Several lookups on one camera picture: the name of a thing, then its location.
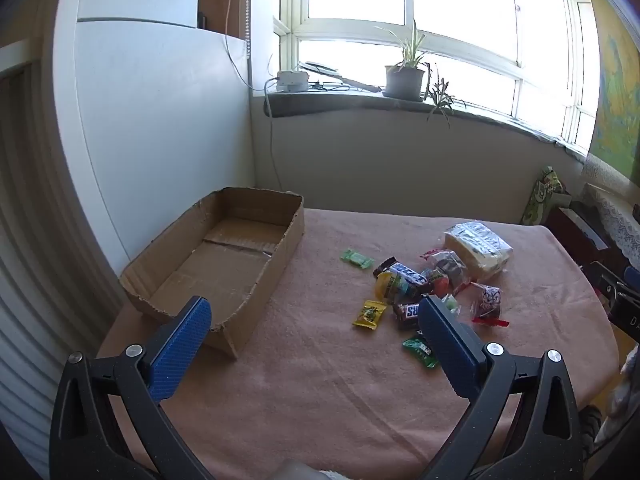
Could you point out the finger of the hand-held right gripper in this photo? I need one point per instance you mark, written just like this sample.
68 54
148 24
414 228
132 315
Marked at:
607 277

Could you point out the pink table cloth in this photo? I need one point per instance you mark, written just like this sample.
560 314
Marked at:
310 360

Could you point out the light green candy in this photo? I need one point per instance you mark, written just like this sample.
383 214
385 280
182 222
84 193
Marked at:
357 259

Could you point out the clear packet with dark snack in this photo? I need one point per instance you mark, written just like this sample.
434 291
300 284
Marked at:
487 300

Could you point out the potted spider plant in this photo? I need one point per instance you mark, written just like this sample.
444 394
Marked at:
404 80

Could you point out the white power strip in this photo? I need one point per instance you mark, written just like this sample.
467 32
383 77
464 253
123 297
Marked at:
292 81

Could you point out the white cabinet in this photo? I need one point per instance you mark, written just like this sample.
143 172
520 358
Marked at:
150 135

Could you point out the clear red-trimmed snack packet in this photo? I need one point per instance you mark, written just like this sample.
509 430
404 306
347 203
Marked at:
447 267

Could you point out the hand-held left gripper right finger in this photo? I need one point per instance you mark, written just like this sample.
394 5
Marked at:
445 345

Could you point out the clear bag of bread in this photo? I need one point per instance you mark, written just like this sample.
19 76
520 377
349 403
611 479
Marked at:
480 250

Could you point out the green printed bag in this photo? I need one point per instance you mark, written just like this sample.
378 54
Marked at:
542 195

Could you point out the grey window sill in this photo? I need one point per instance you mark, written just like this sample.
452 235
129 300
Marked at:
400 107

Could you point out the dark blue chocolate bar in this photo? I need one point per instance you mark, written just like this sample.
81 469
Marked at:
406 274

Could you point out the dark wooden furniture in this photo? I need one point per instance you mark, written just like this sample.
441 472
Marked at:
575 235

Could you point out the white ribbed panel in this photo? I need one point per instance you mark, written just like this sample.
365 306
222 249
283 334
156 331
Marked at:
35 260

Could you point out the yellow candy packet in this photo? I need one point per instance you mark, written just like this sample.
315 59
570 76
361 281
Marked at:
370 315

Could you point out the dark green candy packet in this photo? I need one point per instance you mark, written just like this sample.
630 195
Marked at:
420 351

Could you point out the clear pale green candy packet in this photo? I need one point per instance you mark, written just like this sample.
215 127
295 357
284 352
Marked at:
450 304

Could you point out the white lace cloth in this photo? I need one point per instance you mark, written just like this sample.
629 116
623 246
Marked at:
617 220

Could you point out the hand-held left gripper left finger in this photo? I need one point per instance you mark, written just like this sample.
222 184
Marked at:
180 350

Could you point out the brown chocolate bar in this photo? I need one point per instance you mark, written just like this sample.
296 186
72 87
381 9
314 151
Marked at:
407 314

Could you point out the small trailing plant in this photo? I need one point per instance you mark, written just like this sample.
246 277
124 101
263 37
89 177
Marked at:
442 97

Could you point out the white window frame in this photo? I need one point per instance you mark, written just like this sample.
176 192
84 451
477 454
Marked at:
410 30

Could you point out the colourful printed egg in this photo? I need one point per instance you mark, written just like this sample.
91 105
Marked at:
392 287

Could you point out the brown cardboard box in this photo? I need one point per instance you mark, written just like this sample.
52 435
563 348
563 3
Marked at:
215 270

